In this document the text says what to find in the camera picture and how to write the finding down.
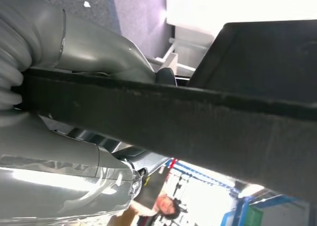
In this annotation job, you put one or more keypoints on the person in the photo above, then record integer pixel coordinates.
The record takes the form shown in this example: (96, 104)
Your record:
(167, 207)

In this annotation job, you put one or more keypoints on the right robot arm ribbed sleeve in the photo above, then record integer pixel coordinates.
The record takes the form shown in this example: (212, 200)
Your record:
(10, 80)

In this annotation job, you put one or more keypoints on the red barrier belt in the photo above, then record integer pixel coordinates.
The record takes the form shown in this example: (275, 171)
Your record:
(173, 163)

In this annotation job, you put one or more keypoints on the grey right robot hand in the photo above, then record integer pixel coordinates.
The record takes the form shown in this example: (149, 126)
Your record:
(62, 185)

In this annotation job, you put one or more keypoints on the green plastic crate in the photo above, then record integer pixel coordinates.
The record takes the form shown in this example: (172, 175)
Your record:
(252, 217)

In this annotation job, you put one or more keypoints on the long white ceiling lamp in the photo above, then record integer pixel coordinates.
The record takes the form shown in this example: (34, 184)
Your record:
(250, 191)

